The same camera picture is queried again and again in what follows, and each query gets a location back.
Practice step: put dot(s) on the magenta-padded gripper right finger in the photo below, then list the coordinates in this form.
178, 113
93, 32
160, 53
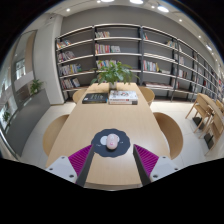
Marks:
163, 166

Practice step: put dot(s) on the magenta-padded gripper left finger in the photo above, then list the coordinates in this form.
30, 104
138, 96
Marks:
61, 168

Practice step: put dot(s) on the pink computer mouse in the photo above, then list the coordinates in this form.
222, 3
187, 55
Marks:
112, 141

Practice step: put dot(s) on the dark cartoon-face mouse pad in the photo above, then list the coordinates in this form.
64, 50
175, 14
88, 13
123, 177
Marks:
123, 146

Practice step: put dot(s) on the curved wooden chair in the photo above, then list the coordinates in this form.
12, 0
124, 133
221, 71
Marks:
53, 133
170, 133
148, 95
78, 96

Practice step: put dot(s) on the group of wooden slatted chairs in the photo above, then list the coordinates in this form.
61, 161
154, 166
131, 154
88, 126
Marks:
206, 110

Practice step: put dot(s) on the small green potted plant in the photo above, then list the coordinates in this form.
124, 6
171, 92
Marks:
6, 116
35, 86

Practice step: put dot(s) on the white book with red lettering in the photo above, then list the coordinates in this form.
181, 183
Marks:
121, 102

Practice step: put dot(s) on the black book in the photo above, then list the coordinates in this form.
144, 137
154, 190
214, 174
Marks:
95, 98

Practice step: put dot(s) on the white printed-cover book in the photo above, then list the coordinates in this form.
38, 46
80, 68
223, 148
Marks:
123, 95

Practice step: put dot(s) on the green potted plant, white pot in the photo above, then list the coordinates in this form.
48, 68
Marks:
115, 73

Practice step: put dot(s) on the grey bookshelf unit with books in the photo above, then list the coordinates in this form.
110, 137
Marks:
116, 33

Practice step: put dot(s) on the group of ceiling lights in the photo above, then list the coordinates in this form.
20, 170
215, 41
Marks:
163, 8

